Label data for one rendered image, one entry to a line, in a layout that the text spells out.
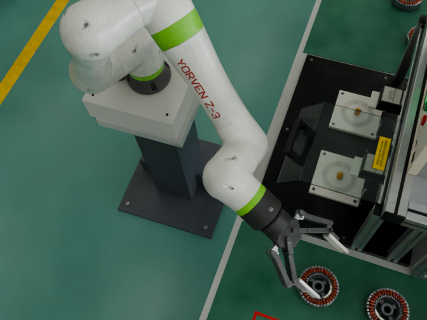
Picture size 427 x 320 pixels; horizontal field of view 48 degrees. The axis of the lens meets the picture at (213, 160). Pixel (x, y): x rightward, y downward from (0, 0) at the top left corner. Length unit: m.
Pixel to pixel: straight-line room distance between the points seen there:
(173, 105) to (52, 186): 1.13
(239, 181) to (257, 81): 1.61
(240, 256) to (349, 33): 0.93
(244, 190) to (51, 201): 1.55
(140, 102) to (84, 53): 0.59
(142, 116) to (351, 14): 0.89
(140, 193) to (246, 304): 1.11
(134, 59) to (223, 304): 0.75
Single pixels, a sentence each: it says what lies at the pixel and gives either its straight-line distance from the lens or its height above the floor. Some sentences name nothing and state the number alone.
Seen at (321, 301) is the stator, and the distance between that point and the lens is 1.38.
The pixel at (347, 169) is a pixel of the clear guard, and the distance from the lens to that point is 1.21.
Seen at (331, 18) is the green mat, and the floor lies 0.75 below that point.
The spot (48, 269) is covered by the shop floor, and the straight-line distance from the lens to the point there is 2.38.
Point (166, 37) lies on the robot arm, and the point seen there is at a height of 1.34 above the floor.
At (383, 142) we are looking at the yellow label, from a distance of 1.27.
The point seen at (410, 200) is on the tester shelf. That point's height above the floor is 1.11.
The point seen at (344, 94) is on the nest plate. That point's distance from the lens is 1.67.
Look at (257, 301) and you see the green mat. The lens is 1.41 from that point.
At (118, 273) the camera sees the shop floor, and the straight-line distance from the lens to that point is 2.27.
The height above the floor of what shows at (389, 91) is 0.92.
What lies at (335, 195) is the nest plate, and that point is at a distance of 1.49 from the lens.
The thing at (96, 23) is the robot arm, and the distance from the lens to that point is 1.01.
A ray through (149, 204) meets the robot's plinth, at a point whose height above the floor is 0.02.
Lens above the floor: 2.14
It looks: 63 degrees down
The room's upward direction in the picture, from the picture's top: 9 degrees counter-clockwise
